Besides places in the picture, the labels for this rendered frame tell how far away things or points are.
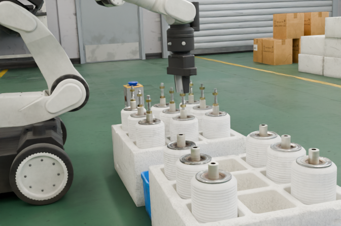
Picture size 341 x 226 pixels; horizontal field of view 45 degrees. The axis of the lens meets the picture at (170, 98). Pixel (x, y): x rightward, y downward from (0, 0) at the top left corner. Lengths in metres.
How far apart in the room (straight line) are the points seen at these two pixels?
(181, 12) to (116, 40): 5.20
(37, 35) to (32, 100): 0.24
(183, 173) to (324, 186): 0.30
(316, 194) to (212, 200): 0.24
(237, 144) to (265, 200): 0.43
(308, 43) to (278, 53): 0.79
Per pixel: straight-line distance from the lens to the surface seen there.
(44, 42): 1.56
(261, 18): 7.19
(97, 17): 6.43
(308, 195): 0.96
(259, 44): 5.40
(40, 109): 1.57
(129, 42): 6.50
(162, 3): 1.28
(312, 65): 4.29
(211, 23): 6.83
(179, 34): 1.31
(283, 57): 5.11
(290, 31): 5.13
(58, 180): 1.44
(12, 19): 1.54
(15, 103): 1.60
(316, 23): 5.36
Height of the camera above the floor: 0.57
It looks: 11 degrees down
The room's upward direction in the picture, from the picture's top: 3 degrees counter-clockwise
